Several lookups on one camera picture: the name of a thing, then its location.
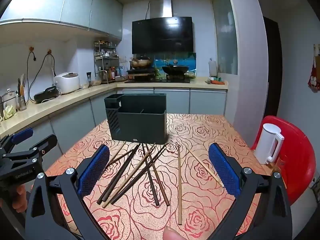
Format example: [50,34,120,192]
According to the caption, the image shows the black gas hob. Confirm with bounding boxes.
[124,76,192,83]

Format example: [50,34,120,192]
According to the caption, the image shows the frosted glass window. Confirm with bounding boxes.
[212,0,238,75]

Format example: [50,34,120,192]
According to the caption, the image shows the steel cutlery cup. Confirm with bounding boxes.
[15,74,27,112]

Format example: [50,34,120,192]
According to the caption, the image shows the white electric kettle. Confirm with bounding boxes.
[254,123,285,165]

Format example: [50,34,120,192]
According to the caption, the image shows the bunch of wooden chopsticks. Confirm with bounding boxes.
[96,141,224,225]

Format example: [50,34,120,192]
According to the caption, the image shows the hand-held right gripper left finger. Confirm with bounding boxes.
[24,144,110,240]

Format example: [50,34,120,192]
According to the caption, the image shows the grey base cabinets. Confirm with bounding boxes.
[0,87,227,160]

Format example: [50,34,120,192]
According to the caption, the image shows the dark door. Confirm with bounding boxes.
[262,16,280,120]

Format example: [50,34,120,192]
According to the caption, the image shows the black power cable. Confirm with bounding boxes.
[29,49,56,100]
[26,46,38,102]

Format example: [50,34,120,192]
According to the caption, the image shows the blue backsplash picture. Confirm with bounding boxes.
[136,52,197,74]

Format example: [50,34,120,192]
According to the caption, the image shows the brass coloured pan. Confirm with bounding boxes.
[129,58,153,68]

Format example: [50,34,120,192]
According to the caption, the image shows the beige kitchen countertop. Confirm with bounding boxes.
[0,76,228,137]

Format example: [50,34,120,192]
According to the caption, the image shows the dark green utensil holder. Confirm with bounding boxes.
[104,94,168,143]

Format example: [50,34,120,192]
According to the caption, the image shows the black range hood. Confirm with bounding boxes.
[132,0,195,55]

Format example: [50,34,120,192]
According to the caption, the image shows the red plastic chair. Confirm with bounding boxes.
[251,115,317,207]

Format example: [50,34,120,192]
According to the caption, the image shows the grey wall cabinets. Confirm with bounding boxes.
[0,0,123,42]

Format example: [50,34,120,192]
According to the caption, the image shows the red patterned hanging bag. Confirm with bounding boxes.
[307,62,320,90]

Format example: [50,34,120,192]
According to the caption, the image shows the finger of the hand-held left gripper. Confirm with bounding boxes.
[0,127,34,153]
[0,134,58,168]

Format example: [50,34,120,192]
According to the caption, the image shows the person's left hand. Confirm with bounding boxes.
[10,184,32,213]

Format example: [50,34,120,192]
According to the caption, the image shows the metal spice rack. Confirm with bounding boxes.
[94,40,119,84]

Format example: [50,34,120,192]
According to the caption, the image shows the person's right hand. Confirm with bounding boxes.
[162,226,184,240]

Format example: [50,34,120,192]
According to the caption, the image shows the black wok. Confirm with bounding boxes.
[162,65,190,76]

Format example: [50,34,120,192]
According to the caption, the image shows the rose print tablecloth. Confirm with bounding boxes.
[44,113,287,240]

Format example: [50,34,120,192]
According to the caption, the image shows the black countertop appliance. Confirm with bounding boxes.
[33,86,58,104]

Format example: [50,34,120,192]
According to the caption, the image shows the pale leafy vegetable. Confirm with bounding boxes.
[2,105,17,120]

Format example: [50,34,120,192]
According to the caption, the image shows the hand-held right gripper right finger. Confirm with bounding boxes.
[208,142,293,240]

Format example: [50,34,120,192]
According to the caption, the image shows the white rice cooker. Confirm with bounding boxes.
[54,72,80,95]

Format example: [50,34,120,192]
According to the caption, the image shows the steel lidded pot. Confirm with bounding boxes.
[1,88,17,113]

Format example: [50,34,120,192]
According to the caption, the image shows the brown hanging bag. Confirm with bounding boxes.
[313,44,320,68]

